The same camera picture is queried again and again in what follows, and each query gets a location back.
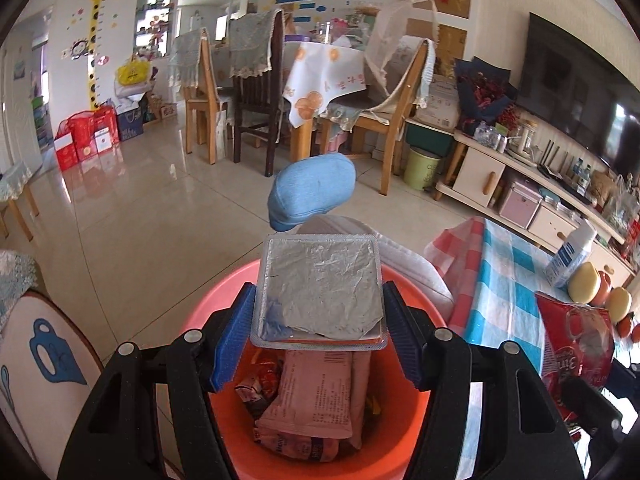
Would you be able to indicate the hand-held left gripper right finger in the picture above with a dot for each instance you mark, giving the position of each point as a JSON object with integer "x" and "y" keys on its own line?
{"x": 405, "y": 340}

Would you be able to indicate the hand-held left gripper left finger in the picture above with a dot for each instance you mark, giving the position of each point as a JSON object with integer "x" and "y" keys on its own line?
{"x": 232, "y": 345}

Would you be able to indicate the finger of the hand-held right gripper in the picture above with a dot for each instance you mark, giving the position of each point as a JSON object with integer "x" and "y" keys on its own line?
{"x": 595, "y": 410}

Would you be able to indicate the pink plastic bucket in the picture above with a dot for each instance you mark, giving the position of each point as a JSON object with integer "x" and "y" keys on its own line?
{"x": 220, "y": 292}

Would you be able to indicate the red coffee packet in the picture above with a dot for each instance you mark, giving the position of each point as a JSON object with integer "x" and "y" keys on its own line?
{"x": 575, "y": 345}

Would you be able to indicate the white pouch blue whale print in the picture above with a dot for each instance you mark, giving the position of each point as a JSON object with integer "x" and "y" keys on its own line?
{"x": 310, "y": 395}

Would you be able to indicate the silver foil tray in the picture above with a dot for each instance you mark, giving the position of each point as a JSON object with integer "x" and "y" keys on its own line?
{"x": 320, "y": 290}

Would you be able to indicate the plain orange tangerine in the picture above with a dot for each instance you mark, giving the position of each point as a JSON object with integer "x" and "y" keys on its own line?
{"x": 636, "y": 334}

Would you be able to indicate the small red fruit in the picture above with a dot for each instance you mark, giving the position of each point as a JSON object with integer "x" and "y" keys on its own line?
{"x": 625, "y": 329}

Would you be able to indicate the yellow apple right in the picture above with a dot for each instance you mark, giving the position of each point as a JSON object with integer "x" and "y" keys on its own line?
{"x": 619, "y": 305}

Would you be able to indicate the yellow apple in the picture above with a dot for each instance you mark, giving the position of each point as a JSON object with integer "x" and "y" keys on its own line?
{"x": 619, "y": 305}
{"x": 582, "y": 282}

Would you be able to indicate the red apple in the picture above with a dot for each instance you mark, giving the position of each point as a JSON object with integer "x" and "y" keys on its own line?
{"x": 604, "y": 290}

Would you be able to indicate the white bottle blue label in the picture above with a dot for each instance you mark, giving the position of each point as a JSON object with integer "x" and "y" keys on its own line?
{"x": 570, "y": 255}

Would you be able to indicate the green waste bin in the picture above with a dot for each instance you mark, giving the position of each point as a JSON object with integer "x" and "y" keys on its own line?
{"x": 421, "y": 170}

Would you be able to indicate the blue chair headrest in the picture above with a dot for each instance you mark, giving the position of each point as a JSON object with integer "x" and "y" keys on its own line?
{"x": 310, "y": 190}

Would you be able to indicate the pink metal case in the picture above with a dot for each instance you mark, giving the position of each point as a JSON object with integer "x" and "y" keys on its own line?
{"x": 520, "y": 205}

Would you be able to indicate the white television cabinet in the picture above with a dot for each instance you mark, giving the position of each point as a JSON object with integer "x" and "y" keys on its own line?
{"x": 475, "y": 175}

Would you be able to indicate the green storage box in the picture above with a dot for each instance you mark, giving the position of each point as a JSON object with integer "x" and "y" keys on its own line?
{"x": 427, "y": 137}

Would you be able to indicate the clear printed plastic bag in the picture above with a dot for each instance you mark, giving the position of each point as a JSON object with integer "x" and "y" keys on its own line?
{"x": 620, "y": 207}

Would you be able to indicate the white cushion blue print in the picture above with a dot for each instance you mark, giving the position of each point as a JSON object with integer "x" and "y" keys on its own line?
{"x": 30, "y": 400}

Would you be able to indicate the light wooden chair knit cover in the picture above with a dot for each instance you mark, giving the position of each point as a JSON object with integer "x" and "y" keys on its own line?
{"x": 395, "y": 125}

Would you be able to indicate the pack of small glass jars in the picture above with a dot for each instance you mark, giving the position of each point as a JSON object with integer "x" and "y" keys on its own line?
{"x": 490, "y": 137}

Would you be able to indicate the brown gift bag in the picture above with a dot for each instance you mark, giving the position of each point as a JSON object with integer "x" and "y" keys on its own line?
{"x": 602, "y": 187}

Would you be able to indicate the black router with antennas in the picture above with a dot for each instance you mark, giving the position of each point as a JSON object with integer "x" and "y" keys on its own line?
{"x": 552, "y": 170}

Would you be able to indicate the blue lace cloth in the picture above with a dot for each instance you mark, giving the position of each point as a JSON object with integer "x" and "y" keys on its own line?
{"x": 15, "y": 280}

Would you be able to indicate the small water bottle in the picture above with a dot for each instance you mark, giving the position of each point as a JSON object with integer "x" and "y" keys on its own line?
{"x": 577, "y": 172}
{"x": 588, "y": 180}

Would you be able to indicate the white glass kettle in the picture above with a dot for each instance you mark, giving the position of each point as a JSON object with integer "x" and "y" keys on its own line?
{"x": 525, "y": 142}

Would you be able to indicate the dark wooden chair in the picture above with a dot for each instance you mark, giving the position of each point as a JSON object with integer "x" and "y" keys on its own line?
{"x": 255, "y": 110}

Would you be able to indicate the light wooden chair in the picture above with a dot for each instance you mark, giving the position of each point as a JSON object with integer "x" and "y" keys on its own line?
{"x": 200, "y": 110}

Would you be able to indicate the white cardboard box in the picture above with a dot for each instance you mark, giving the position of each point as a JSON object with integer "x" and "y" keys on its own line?
{"x": 440, "y": 102}

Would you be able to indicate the blue paper bag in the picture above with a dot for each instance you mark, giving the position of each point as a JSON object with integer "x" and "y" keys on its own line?
{"x": 131, "y": 122}

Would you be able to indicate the dark wrapped flower bouquet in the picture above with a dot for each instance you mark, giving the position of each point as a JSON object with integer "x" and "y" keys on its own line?
{"x": 485, "y": 95}

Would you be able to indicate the orange print table cloth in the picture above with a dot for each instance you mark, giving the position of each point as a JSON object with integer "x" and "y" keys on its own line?
{"x": 325, "y": 80}

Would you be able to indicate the small wooden side table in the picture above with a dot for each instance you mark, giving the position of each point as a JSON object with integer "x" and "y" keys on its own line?
{"x": 12, "y": 185}

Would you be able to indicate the grey lace chair cover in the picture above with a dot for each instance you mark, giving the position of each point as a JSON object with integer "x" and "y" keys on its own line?
{"x": 252, "y": 42}
{"x": 187, "y": 57}

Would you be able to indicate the yellow bag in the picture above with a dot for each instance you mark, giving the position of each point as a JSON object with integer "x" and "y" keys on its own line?
{"x": 132, "y": 71}

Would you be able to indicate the white mesh food cover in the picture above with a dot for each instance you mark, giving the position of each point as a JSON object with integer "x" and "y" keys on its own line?
{"x": 395, "y": 45}

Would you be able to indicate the black flat television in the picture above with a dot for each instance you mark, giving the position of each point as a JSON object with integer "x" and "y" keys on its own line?
{"x": 580, "y": 95}

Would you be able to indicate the giraffe wall sticker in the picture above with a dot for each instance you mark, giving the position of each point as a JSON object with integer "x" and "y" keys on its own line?
{"x": 97, "y": 35}

